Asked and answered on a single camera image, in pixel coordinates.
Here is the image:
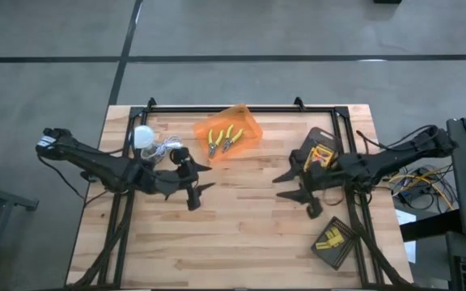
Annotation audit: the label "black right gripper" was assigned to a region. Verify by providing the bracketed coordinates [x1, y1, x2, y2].
[272, 149, 345, 220]

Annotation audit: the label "yellow crayon box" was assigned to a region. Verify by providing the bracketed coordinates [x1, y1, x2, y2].
[303, 143, 336, 173]

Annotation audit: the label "white bulb table lamp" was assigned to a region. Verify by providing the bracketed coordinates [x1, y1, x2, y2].
[133, 124, 165, 165]

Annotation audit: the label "yellow cable bundle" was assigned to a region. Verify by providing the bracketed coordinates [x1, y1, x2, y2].
[386, 165, 460, 213]

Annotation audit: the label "black mesh basket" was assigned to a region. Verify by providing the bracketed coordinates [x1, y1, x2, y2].
[310, 216, 359, 271]

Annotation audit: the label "yellow-handled pliers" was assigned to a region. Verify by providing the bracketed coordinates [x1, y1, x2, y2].
[221, 124, 245, 154]
[207, 128, 225, 159]

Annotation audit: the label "grey plastic bin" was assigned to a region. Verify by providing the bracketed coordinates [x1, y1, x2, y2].
[299, 126, 344, 173]

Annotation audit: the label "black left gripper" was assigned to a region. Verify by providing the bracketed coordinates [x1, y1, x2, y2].
[155, 147, 217, 211]

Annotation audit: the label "white lamp cable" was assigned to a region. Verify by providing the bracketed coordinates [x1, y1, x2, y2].
[147, 135, 185, 162]

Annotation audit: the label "black aluminium table frame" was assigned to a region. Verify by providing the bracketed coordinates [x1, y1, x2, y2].
[66, 96, 414, 291]

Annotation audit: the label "orange translucent plastic bin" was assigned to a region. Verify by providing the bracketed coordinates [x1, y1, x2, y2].
[193, 103, 265, 165]

